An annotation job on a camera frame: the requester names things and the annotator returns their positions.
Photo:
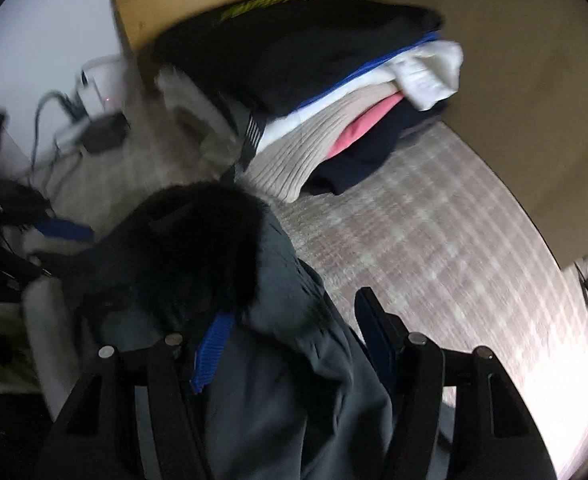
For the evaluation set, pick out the black folded garment on pile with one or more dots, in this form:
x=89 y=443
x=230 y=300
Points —
x=274 y=56

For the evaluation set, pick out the white blue striped garment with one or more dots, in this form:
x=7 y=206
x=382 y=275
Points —
x=426 y=75

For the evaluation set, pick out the beige knit sweater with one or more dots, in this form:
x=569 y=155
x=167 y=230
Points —
x=280 y=170

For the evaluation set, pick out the navy folded garment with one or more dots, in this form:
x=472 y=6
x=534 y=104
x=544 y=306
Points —
x=362 y=158

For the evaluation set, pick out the black power adapter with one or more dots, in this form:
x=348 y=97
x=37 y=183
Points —
x=105 y=133

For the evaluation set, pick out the plaid pink table cloth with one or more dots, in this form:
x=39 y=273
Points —
x=434 y=233

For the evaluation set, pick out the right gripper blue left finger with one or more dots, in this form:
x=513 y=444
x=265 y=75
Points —
x=134 y=414

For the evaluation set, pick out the dark grey trousers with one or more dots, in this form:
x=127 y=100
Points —
x=294 y=395

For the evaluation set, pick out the white charger plug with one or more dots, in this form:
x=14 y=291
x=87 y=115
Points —
x=102 y=86

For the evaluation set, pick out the light wooden board panel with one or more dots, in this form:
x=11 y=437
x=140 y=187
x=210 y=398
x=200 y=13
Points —
x=523 y=106

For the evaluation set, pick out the pink folded garment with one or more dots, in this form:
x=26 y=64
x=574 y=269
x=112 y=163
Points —
x=363 y=123

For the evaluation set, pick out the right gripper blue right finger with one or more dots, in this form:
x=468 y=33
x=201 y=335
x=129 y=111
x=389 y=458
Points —
x=458 y=415

